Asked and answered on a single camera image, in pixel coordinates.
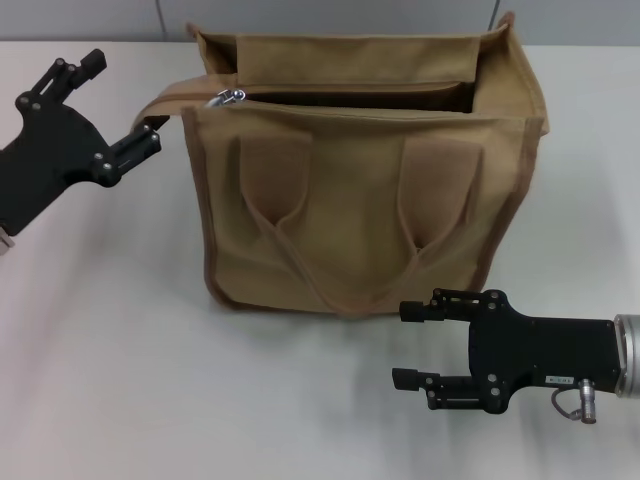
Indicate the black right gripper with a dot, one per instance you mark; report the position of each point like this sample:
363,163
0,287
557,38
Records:
540,350

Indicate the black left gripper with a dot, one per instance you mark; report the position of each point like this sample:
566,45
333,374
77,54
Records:
45,155

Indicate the silver zipper pull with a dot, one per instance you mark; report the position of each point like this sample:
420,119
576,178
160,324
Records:
225,97

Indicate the khaki canvas food bag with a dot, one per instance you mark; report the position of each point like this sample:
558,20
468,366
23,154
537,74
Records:
350,200

